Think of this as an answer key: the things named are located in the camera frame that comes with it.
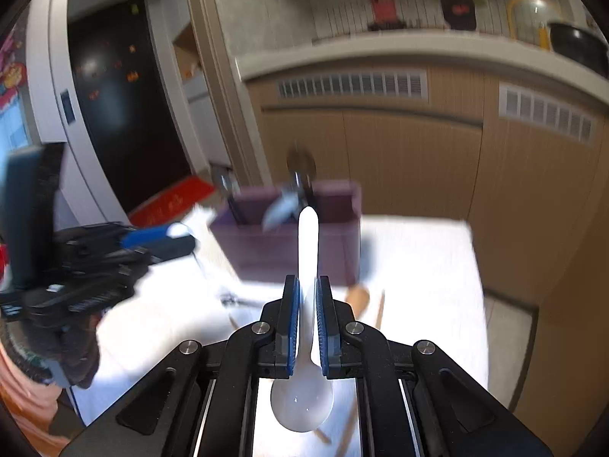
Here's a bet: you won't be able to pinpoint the brown kitchen cabinets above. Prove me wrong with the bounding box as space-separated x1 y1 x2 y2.
247 67 609 439

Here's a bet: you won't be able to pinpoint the long white vent grille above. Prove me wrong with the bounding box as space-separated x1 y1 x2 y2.
277 70 428 101

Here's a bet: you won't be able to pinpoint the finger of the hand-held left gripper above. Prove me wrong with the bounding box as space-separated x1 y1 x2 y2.
133 235 197 264
120 225 174 249

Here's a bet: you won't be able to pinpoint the white kitchen counter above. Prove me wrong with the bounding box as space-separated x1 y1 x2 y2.
235 29 609 87

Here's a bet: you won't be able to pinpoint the cartoon wall sticker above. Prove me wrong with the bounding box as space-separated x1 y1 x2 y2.
311 0 572 43

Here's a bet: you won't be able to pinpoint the red doormat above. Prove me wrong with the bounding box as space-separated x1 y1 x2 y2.
128 174 217 229

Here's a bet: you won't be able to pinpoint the wooden spoon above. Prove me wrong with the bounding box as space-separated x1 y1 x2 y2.
343 283 372 317

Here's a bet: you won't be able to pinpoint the black cooking pot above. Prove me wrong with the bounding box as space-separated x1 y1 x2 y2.
547 21 609 79

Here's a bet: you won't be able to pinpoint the purple plastic utensil holder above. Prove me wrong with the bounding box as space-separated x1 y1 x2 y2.
209 178 363 287

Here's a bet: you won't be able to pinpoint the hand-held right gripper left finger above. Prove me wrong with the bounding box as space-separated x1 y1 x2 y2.
59 273 303 457

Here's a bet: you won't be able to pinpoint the yellow-rimmed glass lid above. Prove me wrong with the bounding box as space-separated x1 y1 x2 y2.
507 0 563 48

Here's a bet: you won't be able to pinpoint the white textured tablecloth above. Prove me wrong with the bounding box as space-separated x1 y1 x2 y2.
76 205 491 457

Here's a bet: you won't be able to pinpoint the blue plastic spoon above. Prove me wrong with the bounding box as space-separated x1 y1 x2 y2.
261 188 305 232

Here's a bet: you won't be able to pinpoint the grey sliding door handle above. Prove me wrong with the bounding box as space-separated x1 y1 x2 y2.
59 90 77 127

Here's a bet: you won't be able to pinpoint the person's left hand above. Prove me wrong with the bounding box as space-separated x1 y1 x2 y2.
2 312 102 390

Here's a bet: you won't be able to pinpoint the white plastic spoon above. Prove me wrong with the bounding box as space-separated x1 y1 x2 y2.
269 206 334 434

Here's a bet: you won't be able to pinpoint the white shoe cabinet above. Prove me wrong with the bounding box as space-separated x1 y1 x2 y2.
171 24 235 178

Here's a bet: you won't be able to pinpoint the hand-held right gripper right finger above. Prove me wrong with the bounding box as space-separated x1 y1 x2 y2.
314 273 555 457

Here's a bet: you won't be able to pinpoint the short white vent grille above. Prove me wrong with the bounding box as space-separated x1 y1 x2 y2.
499 83 598 144

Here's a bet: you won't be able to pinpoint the black entrance door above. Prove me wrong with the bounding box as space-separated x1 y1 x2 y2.
67 0 197 215

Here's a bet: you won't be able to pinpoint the person's left forearm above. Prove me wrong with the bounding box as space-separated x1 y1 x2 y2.
0 333 65 441

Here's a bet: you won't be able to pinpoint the black-handled metal spoon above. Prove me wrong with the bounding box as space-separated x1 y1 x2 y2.
285 145 317 210

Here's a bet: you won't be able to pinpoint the red window decoration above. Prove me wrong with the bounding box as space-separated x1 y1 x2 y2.
0 33 28 105

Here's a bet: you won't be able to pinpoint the shovel-shaped metal spoon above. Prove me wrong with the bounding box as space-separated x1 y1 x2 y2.
209 164 248 227

